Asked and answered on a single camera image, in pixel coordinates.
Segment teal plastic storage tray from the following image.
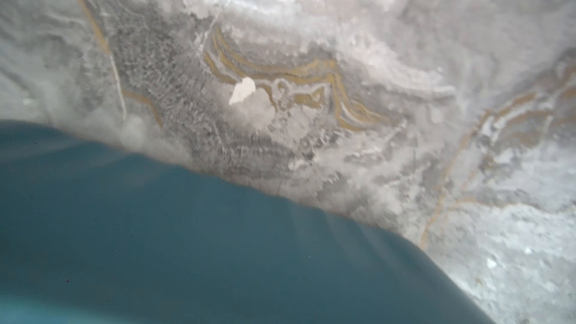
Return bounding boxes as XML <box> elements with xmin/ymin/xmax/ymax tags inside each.
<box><xmin>1</xmin><ymin>121</ymin><xmax>490</xmax><ymax>323</ymax></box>

